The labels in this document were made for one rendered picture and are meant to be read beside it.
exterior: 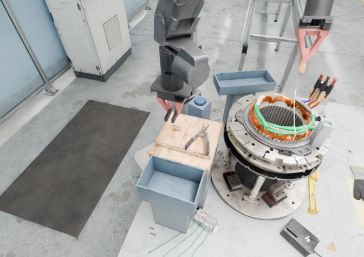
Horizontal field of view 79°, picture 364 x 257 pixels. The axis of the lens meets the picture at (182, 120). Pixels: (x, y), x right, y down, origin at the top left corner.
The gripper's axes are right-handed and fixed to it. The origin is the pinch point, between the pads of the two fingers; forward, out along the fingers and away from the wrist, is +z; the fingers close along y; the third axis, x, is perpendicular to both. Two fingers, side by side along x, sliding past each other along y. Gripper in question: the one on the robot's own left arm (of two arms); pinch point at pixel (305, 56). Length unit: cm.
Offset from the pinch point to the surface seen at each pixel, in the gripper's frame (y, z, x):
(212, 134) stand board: -1.6, 26.3, 21.7
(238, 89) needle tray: 27.4, 17.4, 18.6
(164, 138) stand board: -8.8, 27.5, 35.7
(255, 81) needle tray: 39.3, 15.6, 12.7
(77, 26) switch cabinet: 127, -3, 202
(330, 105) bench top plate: 77, 32, -29
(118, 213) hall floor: 32, 120, 91
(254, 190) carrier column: 2.2, 46.5, 5.3
